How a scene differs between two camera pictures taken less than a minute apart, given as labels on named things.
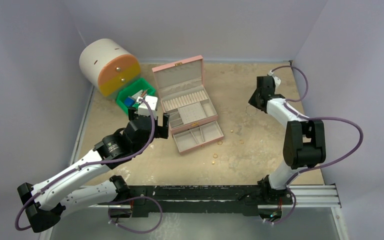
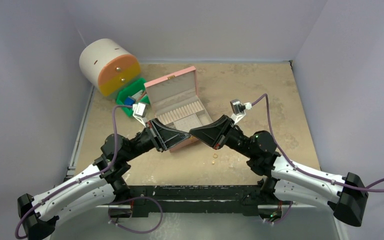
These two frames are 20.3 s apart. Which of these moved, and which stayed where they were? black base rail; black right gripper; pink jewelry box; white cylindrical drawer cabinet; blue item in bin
Moved: black right gripper; pink jewelry box
Stayed: white cylindrical drawer cabinet; black base rail; blue item in bin
